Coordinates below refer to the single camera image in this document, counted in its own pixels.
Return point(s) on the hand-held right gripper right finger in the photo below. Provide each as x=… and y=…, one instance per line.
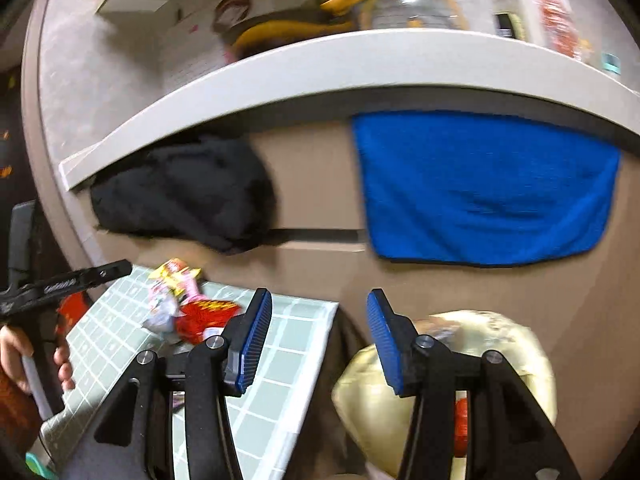
x=385, y=345

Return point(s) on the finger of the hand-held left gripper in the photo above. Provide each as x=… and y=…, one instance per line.
x=114, y=271
x=22, y=245

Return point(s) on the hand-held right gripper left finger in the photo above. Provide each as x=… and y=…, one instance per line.
x=255, y=340

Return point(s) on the red snack bag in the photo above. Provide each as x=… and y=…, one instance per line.
x=72, y=312

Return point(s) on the red snack packet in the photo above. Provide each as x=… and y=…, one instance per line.
x=205, y=317

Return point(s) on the yellow bin liner bag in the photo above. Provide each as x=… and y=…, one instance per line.
x=365, y=400

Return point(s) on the clear plastic wrapper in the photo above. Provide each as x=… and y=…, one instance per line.
x=162, y=305

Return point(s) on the yellow snack packet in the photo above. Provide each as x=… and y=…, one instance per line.
x=175, y=272

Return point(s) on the person's left forearm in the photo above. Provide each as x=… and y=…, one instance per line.
x=15, y=417

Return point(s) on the person's left hand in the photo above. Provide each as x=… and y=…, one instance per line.
x=12, y=352

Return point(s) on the green checked tablecloth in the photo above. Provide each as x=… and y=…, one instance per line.
x=280, y=360

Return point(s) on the black cloth bag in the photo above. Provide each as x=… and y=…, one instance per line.
x=185, y=195

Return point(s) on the black refrigerator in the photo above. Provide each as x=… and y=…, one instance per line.
x=10, y=110

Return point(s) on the beige base cabinet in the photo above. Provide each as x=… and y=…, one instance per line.
x=315, y=180

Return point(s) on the blue towel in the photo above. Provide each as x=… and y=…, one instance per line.
x=480, y=185

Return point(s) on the grey kitchen countertop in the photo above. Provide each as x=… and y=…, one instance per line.
x=300, y=70

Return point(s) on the glass wok lid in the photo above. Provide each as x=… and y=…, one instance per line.
x=415, y=5

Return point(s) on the dark sauce bottle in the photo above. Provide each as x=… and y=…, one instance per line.
x=507, y=22

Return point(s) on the teal kitchen timer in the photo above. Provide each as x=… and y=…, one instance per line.
x=611, y=62

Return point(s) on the plastic bottle of red chilies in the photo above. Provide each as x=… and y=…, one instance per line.
x=552, y=10

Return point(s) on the cartoon wall sticker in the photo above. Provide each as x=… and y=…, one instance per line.
x=200, y=45

